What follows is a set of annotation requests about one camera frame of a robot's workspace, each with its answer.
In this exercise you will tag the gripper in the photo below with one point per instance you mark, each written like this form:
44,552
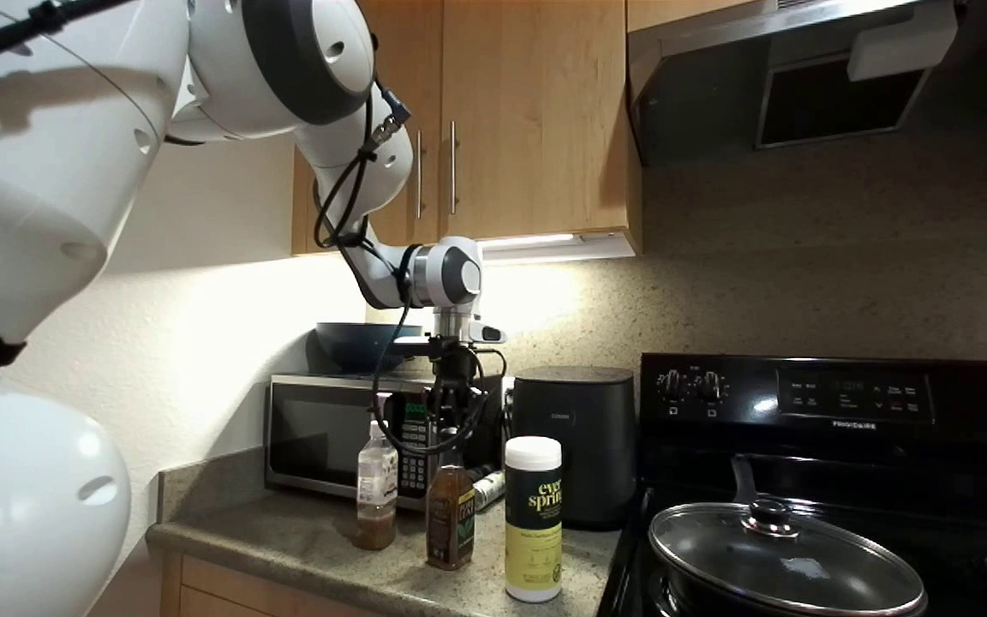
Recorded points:
456,364

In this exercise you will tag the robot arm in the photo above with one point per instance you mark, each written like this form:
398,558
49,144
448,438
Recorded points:
48,257

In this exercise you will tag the small white bottle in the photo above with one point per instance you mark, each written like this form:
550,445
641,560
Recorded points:
488,490

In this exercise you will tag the clear plastic bottle brown liquid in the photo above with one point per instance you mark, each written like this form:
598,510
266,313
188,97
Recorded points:
376,488

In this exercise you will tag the dark glass bottle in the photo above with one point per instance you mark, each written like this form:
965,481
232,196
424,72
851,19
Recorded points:
450,523

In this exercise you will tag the yellow container white lid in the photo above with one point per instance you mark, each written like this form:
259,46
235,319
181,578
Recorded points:
533,523

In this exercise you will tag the blue bowl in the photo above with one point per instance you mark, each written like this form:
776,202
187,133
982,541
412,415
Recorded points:
361,347

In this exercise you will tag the microwave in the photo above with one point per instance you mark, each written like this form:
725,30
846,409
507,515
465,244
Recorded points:
331,437

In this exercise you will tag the black air fryer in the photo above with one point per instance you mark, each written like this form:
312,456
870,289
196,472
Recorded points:
579,446

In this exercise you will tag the microwave door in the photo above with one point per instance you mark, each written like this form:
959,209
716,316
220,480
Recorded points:
326,439

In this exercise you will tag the under cabinet light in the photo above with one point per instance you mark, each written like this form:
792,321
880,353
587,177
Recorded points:
558,247

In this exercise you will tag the stove knob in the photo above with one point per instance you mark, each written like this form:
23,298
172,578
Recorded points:
710,386
673,386

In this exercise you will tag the cabinet door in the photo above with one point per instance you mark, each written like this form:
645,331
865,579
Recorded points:
536,120
412,86

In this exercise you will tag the black pot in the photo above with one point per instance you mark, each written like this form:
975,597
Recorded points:
742,480

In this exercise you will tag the wooden drawer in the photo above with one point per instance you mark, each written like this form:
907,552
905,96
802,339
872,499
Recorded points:
236,591

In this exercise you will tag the range hood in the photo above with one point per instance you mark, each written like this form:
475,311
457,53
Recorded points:
716,94

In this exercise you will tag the glass pot lid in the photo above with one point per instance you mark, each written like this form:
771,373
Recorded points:
785,557

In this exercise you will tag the black stove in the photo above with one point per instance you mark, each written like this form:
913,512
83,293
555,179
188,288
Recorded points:
845,446

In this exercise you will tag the wooden wall cabinet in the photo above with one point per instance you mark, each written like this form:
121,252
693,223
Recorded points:
536,120

